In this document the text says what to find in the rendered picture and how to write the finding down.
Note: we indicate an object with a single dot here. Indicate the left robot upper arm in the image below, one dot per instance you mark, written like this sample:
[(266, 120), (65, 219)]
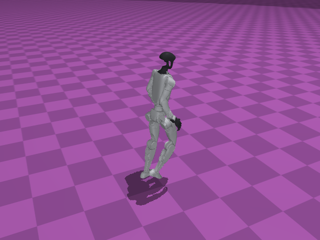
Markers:
[(150, 83)]

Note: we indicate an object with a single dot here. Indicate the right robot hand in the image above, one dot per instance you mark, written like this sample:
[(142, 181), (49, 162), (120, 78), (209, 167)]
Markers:
[(177, 123)]

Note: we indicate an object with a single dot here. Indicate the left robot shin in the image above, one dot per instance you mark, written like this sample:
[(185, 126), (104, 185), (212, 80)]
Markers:
[(149, 156)]

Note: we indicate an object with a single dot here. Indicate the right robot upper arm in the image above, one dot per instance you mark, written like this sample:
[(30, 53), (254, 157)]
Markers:
[(169, 85)]

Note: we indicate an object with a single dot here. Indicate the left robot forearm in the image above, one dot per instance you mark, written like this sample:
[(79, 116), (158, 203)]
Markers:
[(150, 95)]

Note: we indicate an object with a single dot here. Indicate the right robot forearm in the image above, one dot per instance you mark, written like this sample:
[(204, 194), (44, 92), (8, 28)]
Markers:
[(167, 111)]

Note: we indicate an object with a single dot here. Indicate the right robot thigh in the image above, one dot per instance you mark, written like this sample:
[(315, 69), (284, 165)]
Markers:
[(170, 130)]

